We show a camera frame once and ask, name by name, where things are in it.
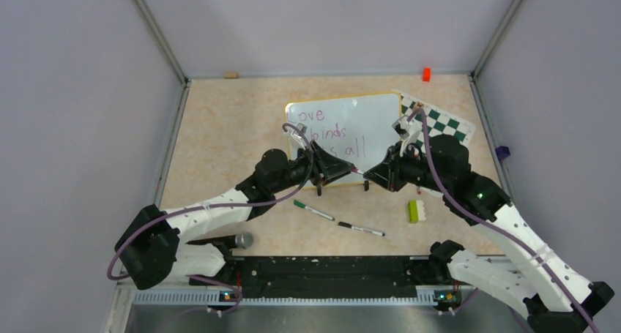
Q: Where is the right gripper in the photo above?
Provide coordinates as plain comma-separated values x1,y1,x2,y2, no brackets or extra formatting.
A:
365,140,450,193

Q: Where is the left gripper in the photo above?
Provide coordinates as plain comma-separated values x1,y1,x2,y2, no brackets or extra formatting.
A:
271,141,355,194

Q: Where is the yellow framed whiteboard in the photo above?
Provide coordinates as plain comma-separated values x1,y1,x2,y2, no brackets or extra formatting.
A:
284,91,401,171

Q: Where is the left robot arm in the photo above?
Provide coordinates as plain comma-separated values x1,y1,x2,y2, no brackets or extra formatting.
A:
113,142,354,290

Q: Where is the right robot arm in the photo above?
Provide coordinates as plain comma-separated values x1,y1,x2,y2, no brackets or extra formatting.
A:
365,135,614,332

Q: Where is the green capped marker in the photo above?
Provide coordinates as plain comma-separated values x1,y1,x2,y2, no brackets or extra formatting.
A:
293,200,336,222

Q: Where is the green white toy brick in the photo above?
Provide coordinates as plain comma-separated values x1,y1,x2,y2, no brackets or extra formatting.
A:
407,200,426,224

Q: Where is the black capped marker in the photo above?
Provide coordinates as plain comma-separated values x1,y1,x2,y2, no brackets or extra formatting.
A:
337,222,386,237

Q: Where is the green white chessboard mat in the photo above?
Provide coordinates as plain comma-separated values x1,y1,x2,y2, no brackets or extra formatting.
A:
392,89,476,147

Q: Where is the orange toy block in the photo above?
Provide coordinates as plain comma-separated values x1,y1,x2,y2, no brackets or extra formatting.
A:
422,67,432,82

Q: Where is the black grey microphone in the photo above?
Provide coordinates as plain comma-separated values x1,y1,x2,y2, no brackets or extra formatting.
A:
187,231,254,251

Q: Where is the purple toy block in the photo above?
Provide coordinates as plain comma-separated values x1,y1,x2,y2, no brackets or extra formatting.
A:
494,146,511,161

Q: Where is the small wooden block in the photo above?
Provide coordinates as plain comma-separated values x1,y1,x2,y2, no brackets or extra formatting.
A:
223,72,239,79

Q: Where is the whiteboard wire stand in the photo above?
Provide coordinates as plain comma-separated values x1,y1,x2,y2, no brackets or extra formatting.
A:
315,179,371,197

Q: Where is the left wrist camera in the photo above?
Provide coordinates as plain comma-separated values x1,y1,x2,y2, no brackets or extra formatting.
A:
282,123,309,148

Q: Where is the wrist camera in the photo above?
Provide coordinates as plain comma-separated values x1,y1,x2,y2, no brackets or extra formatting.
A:
282,123,309,148
393,116,423,157

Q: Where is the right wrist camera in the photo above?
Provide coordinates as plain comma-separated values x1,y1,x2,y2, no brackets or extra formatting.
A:
393,116,423,157

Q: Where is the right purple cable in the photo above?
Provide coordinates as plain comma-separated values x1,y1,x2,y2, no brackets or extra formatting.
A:
406,106,603,333

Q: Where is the purple cable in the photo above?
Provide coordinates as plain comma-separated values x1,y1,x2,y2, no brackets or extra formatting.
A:
106,122,316,317
406,106,603,333

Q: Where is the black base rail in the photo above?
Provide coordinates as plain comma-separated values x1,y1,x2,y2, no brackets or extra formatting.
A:
213,255,462,300

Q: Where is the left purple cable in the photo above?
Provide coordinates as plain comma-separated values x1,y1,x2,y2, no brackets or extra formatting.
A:
106,122,316,317

